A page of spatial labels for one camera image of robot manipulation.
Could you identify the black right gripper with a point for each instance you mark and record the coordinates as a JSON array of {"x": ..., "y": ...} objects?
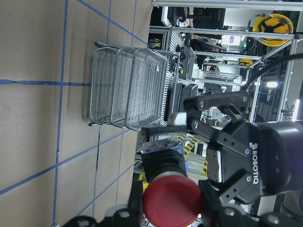
[{"x": 247, "y": 160}]

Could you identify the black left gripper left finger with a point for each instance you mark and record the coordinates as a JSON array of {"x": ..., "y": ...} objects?
[{"x": 135, "y": 204}]

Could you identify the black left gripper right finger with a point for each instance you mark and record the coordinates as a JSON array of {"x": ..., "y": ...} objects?
[{"x": 211, "y": 207}]

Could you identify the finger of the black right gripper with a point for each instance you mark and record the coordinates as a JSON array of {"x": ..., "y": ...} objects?
[{"x": 152, "y": 131}]

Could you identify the red emergency stop button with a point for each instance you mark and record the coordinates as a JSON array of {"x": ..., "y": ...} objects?
[{"x": 171, "y": 199}]

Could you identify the yellow hard hat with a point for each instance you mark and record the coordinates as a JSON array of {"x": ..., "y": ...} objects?
[{"x": 273, "y": 23}]

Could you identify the silver wire mesh shelf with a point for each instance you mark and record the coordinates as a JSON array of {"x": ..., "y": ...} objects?
[{"x": 128, "y": 85}]

